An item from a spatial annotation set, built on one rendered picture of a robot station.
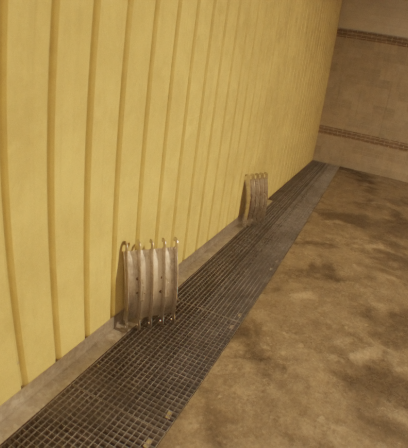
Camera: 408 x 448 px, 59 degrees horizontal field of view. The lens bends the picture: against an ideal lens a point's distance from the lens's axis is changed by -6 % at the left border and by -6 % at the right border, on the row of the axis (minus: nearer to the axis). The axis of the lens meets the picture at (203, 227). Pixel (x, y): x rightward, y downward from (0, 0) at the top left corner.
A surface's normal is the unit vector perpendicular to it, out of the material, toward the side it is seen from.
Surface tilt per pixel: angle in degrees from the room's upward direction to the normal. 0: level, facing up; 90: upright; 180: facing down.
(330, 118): 90
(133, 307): 92
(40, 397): 0
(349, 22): 90
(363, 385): 0
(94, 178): 90
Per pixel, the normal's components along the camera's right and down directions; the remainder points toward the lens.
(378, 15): -0.41, 0.29
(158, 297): 0.44, 0.36
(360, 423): 0.12, -0.92
